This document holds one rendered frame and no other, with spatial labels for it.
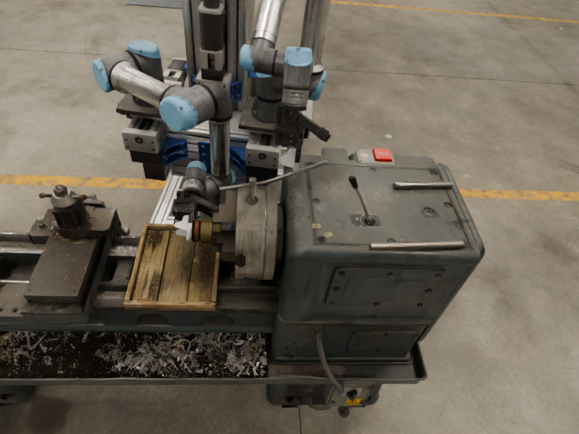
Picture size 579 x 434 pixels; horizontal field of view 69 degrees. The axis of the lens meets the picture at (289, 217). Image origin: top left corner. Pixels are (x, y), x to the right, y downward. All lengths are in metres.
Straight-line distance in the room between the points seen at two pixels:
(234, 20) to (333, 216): 0.91
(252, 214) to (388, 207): 0.42
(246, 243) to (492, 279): 2.13
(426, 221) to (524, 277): 1.94
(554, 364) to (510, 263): 0.72
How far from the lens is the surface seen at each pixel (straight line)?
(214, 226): 1.40
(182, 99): 1.38
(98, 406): 2.37
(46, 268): 1.59
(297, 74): 1.20
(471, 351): 2.72
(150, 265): 1.61
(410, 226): 1.31
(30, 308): 1.57
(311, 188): 1.34
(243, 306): 1.50
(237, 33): 1.84
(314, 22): 1.59
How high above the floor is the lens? 2.16
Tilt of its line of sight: 47 degrees down
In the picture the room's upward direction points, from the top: 8 degrees clockwise
